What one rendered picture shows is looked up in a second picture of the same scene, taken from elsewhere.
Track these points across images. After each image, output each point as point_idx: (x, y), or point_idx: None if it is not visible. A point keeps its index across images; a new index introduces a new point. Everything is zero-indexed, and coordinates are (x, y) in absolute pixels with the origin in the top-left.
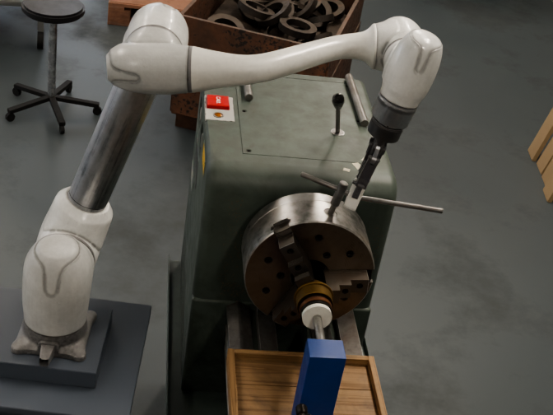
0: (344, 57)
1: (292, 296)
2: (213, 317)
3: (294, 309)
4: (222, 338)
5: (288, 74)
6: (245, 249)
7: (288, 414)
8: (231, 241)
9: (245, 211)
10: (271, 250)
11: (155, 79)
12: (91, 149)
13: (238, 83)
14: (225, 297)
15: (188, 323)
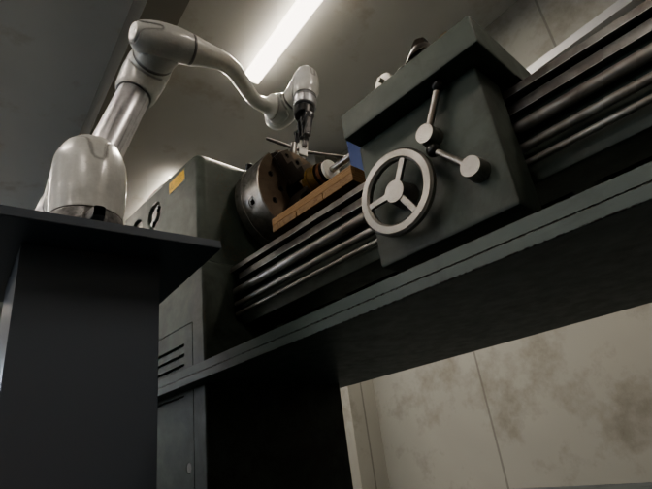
0: (261, 101)
1: (297, 195)
2: (221, 280)
3: (307, 189)
4: (233, 306)
5: (244, 77)
6: (247, 179)
7: None
8: (223, 208)
9: (228, 183)
10: (270, 166)
11: (175, 30)
12: (99, 129)
13: (223, 57)
14: (227, 261)
15: (201, 288)
